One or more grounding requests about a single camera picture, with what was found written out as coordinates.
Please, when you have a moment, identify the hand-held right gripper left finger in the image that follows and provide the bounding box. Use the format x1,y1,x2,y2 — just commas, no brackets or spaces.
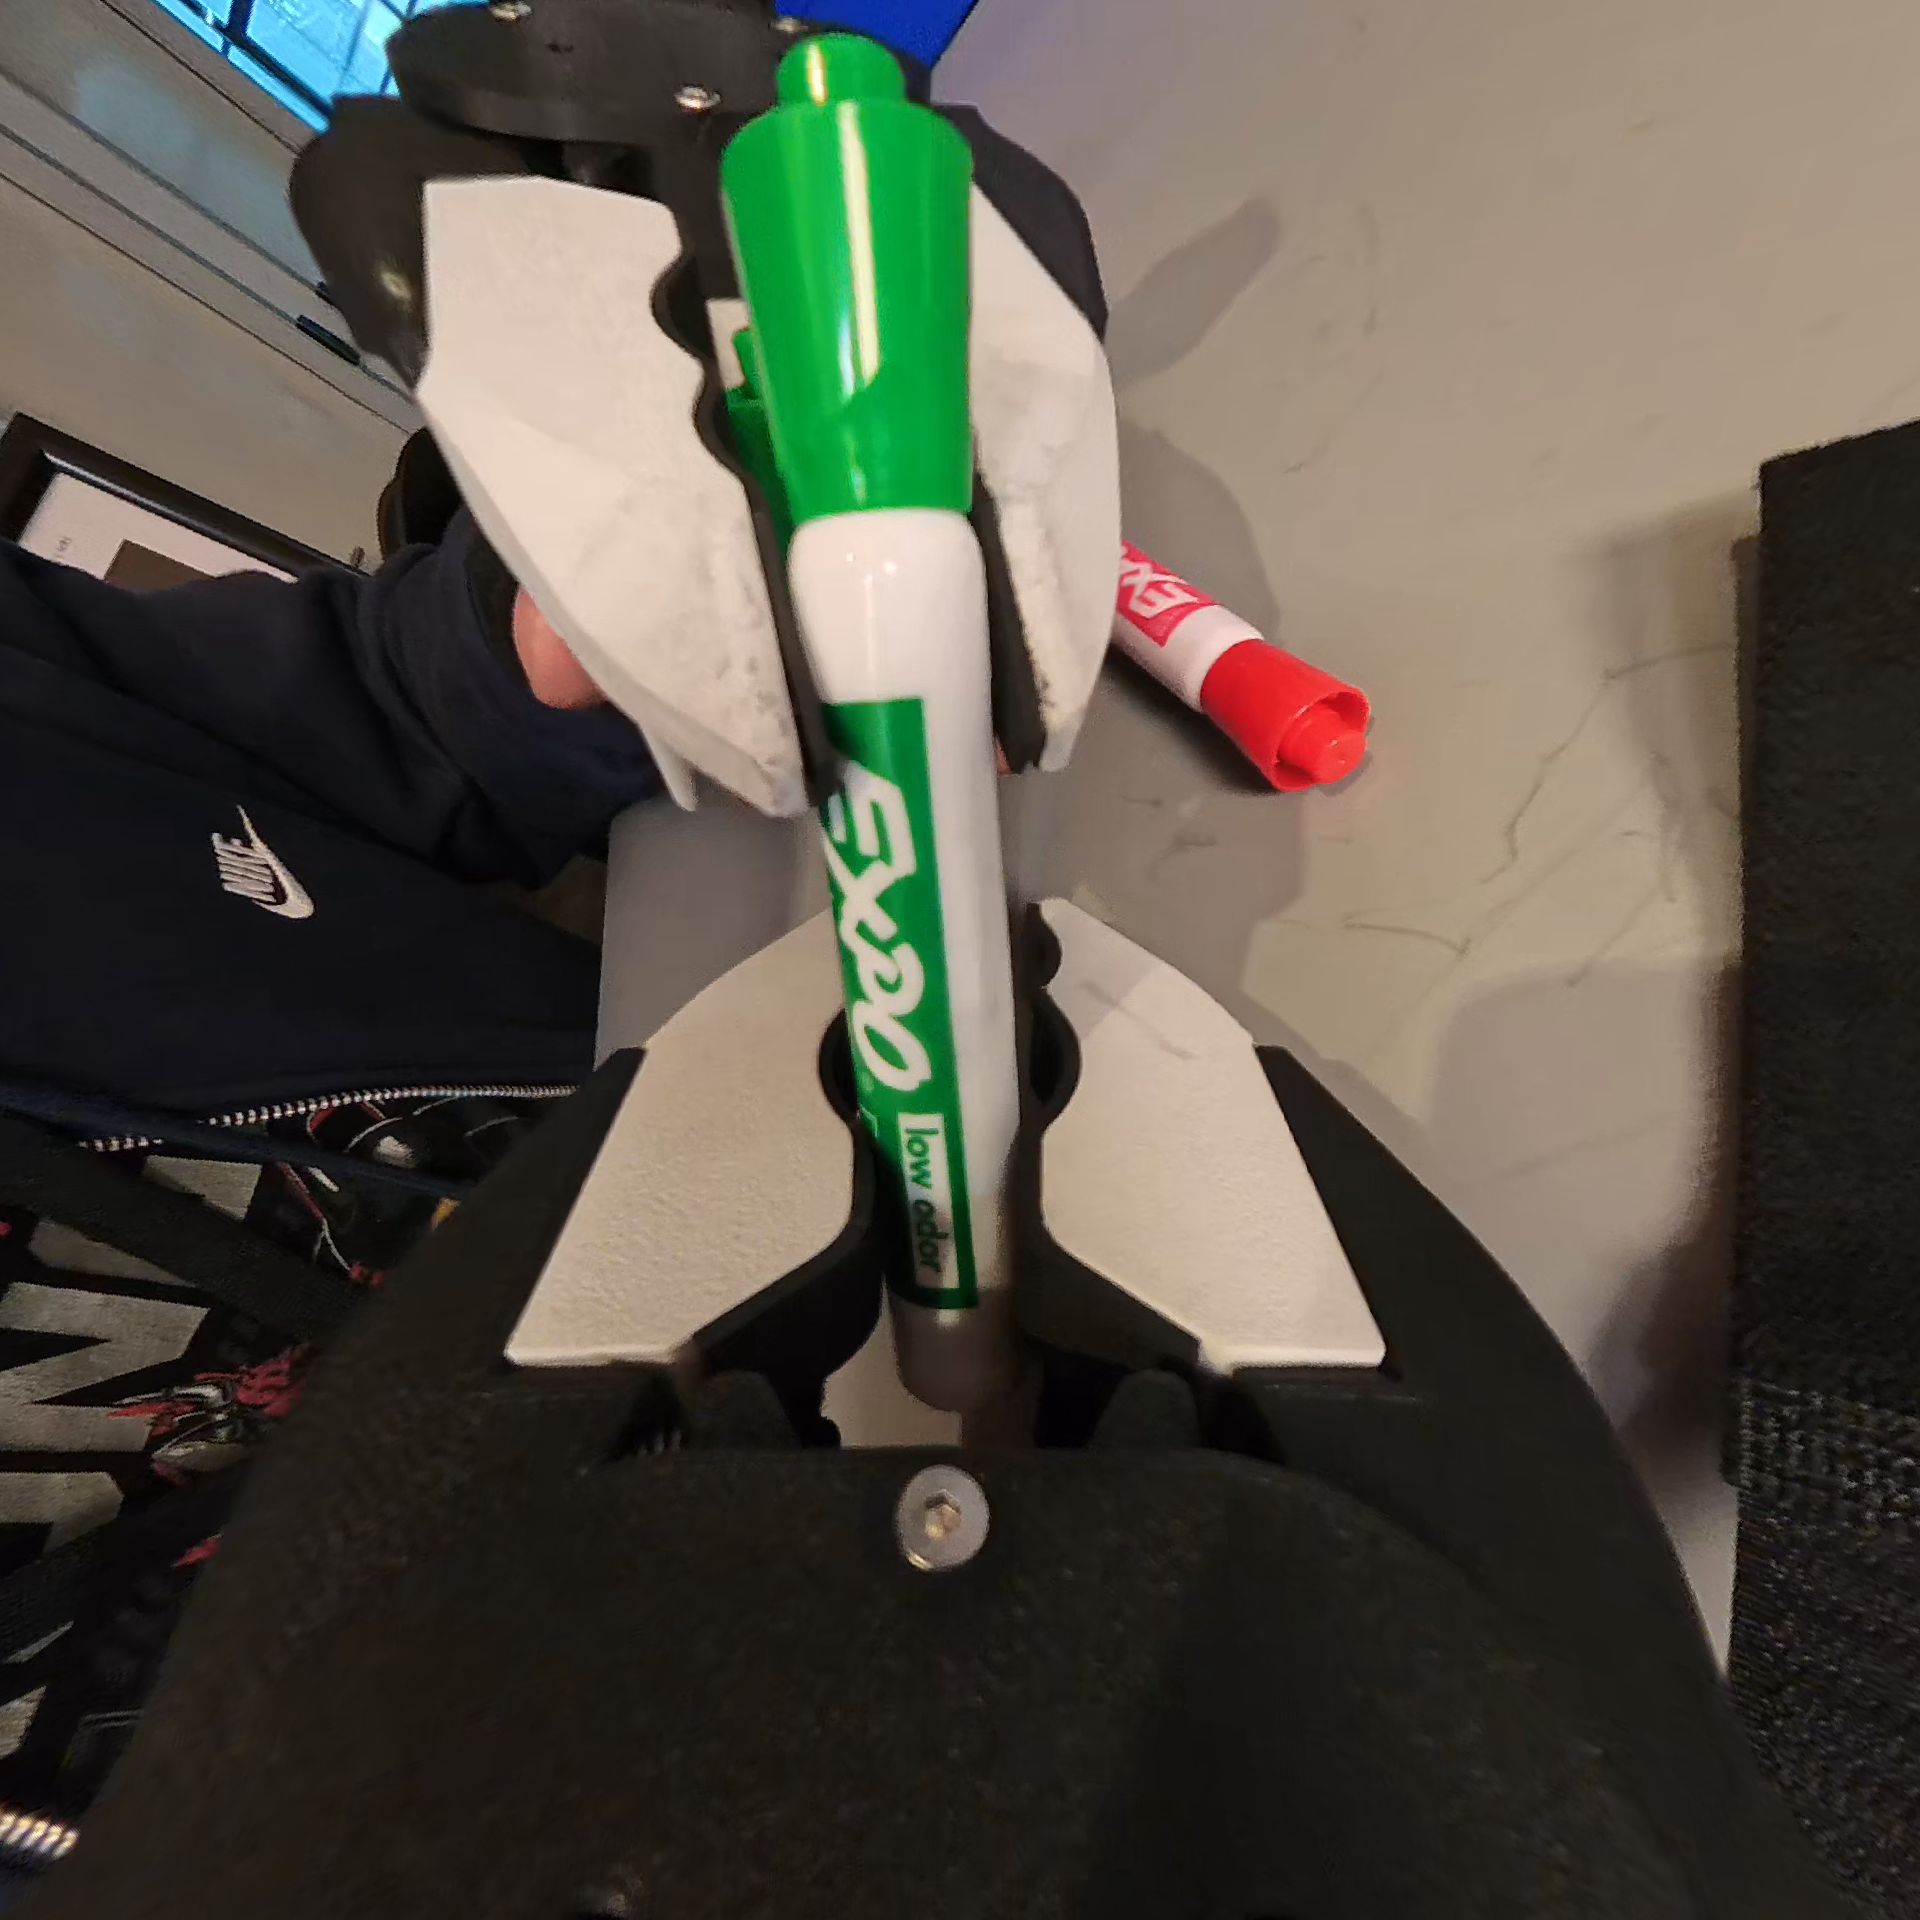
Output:
513,917,875,1383

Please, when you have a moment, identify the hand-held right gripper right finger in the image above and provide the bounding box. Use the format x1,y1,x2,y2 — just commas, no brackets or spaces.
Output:
1021,902,1393,1383

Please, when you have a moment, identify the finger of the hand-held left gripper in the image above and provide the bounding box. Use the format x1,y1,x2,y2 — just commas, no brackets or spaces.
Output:
412,176,818,819
960,182,1129,771

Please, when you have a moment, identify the red dry erase marker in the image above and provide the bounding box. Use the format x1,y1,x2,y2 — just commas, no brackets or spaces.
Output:
1112,542,1376,798

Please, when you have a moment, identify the thin black strap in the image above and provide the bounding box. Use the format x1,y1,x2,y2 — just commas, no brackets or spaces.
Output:
1719,421,1920,1920

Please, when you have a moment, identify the person's left hand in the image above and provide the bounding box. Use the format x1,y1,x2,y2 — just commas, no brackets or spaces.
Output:
507,585,616,713

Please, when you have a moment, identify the dark zip jacket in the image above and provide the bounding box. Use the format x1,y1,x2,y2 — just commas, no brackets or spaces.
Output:
0,542,601,1158

